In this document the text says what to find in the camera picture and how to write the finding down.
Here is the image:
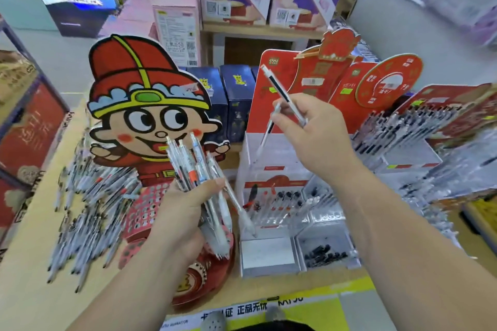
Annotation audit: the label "person's left hand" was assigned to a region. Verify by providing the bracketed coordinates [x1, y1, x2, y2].
[149, 177, 228, 266]

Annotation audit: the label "person's right hand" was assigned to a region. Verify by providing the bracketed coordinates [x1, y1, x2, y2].
[271, 93, 364, 189]

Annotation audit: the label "white pen with orange grip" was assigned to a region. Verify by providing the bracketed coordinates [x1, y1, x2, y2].
[178, 140, 199, 192]

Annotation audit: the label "long clear white pen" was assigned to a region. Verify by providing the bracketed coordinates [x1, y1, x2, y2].
[206, 152, 258, 238]

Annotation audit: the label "white pen with blue print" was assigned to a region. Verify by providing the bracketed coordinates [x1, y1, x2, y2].
[189, 132, 233, 232]

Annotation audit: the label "black and white pen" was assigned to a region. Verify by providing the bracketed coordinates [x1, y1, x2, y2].
[260, 64, 308, 127]

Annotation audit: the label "white pen with black clip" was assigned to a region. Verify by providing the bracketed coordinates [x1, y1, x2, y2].
[166, 136, 191, 192]

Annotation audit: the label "person's left forearm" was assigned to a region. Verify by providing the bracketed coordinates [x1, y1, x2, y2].
[66, 232, 192, 331]

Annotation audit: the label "person's right forearm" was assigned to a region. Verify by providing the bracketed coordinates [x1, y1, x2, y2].
[332, 164, 497, 331]

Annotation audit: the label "red and white pen display box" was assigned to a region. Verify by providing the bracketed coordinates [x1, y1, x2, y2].
[236, 49, 362, 279]

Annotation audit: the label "dark blue box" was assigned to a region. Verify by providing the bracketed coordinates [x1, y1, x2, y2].
[220, 64, 257, 144]
[186, 66, 229, 145]

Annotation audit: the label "row of clear display pens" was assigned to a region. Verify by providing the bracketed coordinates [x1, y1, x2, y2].
[245, 185, 342, 228]

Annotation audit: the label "red cardboard topper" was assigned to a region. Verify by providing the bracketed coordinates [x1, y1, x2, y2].
[294, 27, 362, 99]

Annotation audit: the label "wooden shelf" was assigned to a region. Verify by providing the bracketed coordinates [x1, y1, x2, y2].
[201, 21, 326, 68]

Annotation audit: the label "round red cardboard sign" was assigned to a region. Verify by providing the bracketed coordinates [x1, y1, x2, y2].
[354, 53, 424, 111]

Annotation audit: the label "rows of black-tipped pens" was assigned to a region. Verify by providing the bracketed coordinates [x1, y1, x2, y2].
[351, 104, 464, 159]

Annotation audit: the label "pile of white pens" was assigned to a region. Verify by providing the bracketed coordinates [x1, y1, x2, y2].
[47, 137, 143, 293]

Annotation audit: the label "cartoon character cardboard display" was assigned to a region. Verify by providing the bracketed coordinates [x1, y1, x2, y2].
[86, 34, 237, 313]

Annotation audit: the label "pile of black pen caps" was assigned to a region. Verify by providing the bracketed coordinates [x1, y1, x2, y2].
[304, 243, 349, 268]

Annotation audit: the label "pink box with white label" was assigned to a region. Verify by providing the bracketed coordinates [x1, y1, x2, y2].
[151, 0, 202, 68]

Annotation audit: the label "red tiered pen display stand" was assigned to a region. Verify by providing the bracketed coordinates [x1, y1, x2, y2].
[349, 82, 497, 234]

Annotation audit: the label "yellow and white edge sign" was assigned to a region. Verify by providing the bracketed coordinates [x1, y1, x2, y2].
[161, 276, 378, 331]

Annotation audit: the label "red box with gold print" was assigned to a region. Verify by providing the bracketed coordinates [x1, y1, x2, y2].
[0, 82, 67, 185]

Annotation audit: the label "stack of pink boxes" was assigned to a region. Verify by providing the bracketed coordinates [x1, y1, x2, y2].
[98, 0, 199, 40]

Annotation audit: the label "dark metal shelf rack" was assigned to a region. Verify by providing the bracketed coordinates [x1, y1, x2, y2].
[0, 14, 71, 255]

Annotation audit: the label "yellow box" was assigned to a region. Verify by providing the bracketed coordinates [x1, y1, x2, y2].
[461, 198, 497, 258]

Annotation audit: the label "brown box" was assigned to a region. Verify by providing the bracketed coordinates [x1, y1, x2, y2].
[0, 49, 40, 112]

